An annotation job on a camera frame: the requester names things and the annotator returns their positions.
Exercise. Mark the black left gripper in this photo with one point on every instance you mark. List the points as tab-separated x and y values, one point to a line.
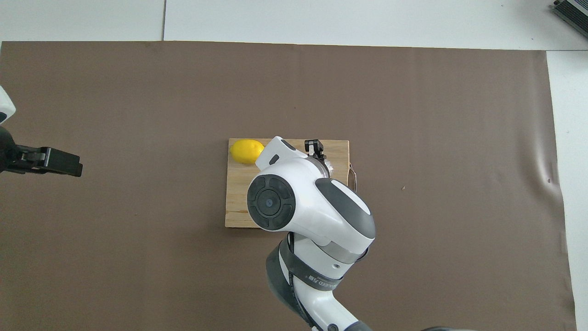
7	156

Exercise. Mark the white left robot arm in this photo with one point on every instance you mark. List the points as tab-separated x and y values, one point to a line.
5	103

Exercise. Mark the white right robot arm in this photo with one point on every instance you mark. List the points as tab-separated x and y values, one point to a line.
312	207

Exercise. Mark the yellow lemon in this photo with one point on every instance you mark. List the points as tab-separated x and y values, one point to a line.
243	151

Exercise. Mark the wooden cutting board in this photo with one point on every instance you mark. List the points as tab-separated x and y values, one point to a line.
235	193

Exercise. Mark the brown paper table mat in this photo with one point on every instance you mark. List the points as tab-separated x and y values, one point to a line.
138	276

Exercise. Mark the grey finned metal device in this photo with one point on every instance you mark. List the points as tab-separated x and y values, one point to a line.
574	14

